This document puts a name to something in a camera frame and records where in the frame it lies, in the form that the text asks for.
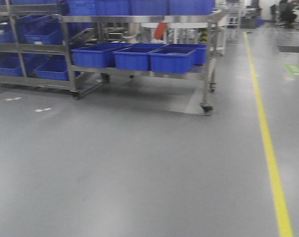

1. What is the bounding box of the blue bin cart middle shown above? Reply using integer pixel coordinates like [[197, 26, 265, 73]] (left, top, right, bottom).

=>
[[113, 43, 165, 71]]

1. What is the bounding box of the blue bin cart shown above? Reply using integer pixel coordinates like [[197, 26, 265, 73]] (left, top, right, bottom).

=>
[[113, 43, 165, 71], [149, 45, 207, 74], [71, 42, 131, 68]]

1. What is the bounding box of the blue bin cart right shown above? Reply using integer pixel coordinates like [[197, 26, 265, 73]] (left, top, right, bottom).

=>
[[149, 45, 207, 74]]

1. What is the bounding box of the blue bin cart left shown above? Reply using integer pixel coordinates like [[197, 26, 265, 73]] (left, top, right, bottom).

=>
[[71, 42, 131, 68]]

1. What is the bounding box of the steel cart with wheels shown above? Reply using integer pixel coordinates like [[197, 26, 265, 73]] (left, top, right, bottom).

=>
[[59, 9, 228, 115]]

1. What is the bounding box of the steel rack left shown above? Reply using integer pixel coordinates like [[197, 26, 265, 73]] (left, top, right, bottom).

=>
[[0, 0, 97, 99]]

